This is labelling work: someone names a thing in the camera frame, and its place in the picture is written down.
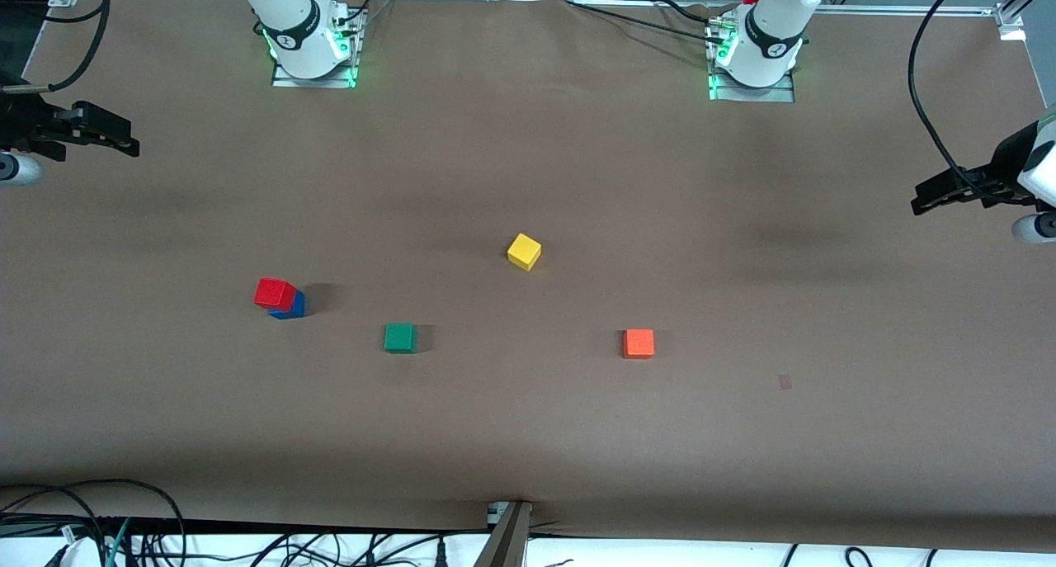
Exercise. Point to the brown paper table cover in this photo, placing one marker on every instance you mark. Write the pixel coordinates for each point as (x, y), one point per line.
(528, 435)

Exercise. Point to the blue wooden cube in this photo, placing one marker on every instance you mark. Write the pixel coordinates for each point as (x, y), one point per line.
(297, 307)

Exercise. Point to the orange wooden cube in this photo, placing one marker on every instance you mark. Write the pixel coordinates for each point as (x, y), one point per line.
(638, 343)

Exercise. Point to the aluminium camera mount post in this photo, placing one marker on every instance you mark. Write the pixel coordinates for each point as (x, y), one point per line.
(507, 542)

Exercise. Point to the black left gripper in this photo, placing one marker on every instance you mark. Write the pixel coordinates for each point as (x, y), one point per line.
(1001, 173)

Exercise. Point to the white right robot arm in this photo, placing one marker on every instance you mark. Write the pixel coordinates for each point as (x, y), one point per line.
(297, 30)

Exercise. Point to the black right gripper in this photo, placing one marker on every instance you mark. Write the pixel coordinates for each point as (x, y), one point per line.
(25, 128)

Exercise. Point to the yellow wooden cube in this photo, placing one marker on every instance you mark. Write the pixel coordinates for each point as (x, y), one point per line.
(524, 252)

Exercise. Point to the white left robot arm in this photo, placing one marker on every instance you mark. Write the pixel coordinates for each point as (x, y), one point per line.
(771, 30)

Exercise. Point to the green wooden cube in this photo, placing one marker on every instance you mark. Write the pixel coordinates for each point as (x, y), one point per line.
(400, 337)

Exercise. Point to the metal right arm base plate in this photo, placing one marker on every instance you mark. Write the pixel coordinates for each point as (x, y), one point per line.
(289, 81)

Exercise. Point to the red wooden cube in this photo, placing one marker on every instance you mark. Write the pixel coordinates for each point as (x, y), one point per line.
(275, 293)

